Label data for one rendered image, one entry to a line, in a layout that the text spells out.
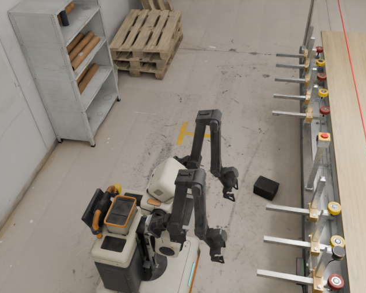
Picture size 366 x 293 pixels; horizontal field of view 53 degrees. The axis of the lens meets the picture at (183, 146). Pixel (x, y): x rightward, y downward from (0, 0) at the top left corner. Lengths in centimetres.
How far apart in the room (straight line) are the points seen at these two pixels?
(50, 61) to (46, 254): 175
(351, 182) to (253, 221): 109
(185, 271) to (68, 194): 156
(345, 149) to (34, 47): 279
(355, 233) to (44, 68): 297
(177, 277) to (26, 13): 250
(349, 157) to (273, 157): 130
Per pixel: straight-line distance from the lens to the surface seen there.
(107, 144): 423
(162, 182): 189
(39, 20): 351
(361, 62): 394
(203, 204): 170
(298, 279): 224
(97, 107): 456
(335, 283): 223
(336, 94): 342
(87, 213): 241
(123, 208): 243
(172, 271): 285
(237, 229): 337
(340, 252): 205
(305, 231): 260
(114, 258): 237
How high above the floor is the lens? 282
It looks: 44 degrees down
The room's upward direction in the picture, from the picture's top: 4 degrees counter-clockwise
